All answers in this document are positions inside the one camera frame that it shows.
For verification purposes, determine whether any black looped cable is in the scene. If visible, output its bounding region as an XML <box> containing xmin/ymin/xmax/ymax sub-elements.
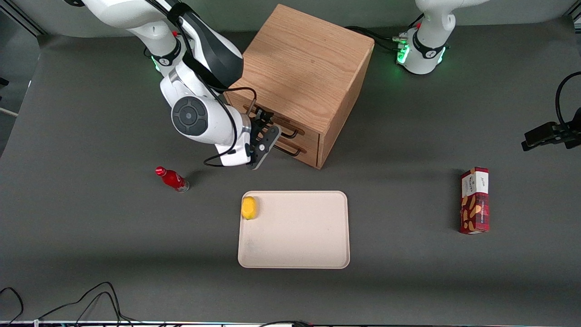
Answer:
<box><xmin>555</xmin><ymin>71</ymin><xmax>581</xmax><ymax>126</ymax></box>

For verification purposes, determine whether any yellow lemon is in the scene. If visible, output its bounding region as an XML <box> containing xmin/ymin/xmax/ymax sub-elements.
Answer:
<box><xmin>241</xmin><ymin>196</ymin><xmax>258</xmax><ymax>220</ymax></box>

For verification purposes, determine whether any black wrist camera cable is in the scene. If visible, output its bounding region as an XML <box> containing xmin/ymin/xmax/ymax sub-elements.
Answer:
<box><xmin>152</xmin><ymin>0</ymin><xmax>258</xmax><ymax>168</ymax></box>

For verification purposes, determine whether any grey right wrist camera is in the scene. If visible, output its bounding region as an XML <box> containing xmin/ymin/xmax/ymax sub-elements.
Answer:
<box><xmin>247</xmin><ymin>125</ymin><xmax>281</xmax><ymax>171</ymax></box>

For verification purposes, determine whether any black cable with red tip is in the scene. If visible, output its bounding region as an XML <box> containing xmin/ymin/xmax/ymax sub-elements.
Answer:
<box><xmin>258</xmin><ymin>320</ymin><xmax>315</xmax><ymax>327</ymax></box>

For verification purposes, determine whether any low arched black cable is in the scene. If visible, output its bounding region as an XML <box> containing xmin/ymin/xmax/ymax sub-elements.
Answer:
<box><xmin>75</xmin><ymin>291</ymin><xmax>124</xmax><ymax>326</ymax></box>

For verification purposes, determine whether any black left arm base cable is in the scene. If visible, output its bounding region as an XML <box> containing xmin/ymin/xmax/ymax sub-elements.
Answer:
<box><xmin>344</xmin><ymin>25</ymin><xmax>409</xmax><ymax>52</ymax></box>

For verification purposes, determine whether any red plastic bottle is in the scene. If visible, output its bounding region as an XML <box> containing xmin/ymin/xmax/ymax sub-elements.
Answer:
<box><xmin>155</xmin><ymin>166</ymin><xmax>190</xmax><ymax>193</ymax></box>

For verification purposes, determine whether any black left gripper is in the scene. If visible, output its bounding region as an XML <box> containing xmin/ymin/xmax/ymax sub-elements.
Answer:
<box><xmin>521</xmin><ymin>107</ymin><xmax>581</xmax><ymax>152</ymax></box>

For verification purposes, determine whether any short black floor cable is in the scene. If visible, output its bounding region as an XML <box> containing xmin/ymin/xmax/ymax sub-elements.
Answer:
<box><xmin>0</xmin><ymin>286</ymin><xmax>24</xmax><ymax>326</ymax></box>

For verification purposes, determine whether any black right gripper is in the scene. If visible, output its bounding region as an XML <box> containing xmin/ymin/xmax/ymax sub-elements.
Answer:
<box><xmin>248</xmin><ymin>110</ymin><xmax>277</xmax><ymax>153</ymax></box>

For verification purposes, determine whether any beige plastic tray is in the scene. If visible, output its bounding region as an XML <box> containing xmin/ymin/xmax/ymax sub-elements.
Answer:
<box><xmin>237</xmin><ymin>190</ymin><xmax>350</xmax><ymax>269</ymax></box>

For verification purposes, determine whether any long arched black cable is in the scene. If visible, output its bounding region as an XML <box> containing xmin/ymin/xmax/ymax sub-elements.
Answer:
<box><xmin>37</xmin><ymin>281</ymin><xmax>137</xmax><ymax>326</ymax></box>

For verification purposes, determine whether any wooden drawer with black handle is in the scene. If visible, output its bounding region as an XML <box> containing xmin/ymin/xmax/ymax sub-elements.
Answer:
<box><xmin>227</xmin><ymin>91</ymin><xmax>321</xmax><ymax>153</ymax></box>
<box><xmin>267</xmin><ymin>132</ymin><xmax>319</xmax><ymax>168</ymax></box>

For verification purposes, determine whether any red cookie box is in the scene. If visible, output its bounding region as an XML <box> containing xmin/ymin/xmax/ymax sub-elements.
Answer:
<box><xmin>458</xmin><ymin>167</ymin><xmax>490</xmax><ymax>235</ymax></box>

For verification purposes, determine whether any wooden drawer cabinet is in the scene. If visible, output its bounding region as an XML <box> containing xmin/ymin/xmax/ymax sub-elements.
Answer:
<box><xmin>226</xmin><ymin>4</ymin><xmax>375</xmax><ymax>170</ymax></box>

